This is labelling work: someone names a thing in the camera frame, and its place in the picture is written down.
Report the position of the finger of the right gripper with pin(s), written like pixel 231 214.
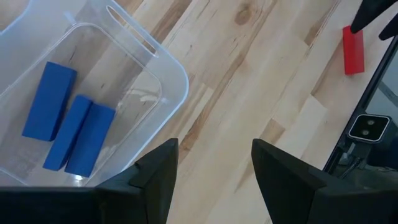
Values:
pixel 373 11
pixel 391 32

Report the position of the red block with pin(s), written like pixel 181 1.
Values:
pixel 354 56

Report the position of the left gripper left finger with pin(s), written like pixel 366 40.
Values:
pixel 149 186

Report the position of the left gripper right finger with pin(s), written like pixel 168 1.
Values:
pixel 286 193

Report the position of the clear plastic bin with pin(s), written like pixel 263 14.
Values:
pixel 168 81

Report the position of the small silver-rimmed camera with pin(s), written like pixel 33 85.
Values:
pixel 368 127

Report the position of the purple block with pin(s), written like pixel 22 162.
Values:
pixel 70 127
pixel 91 140
pixel 49 101

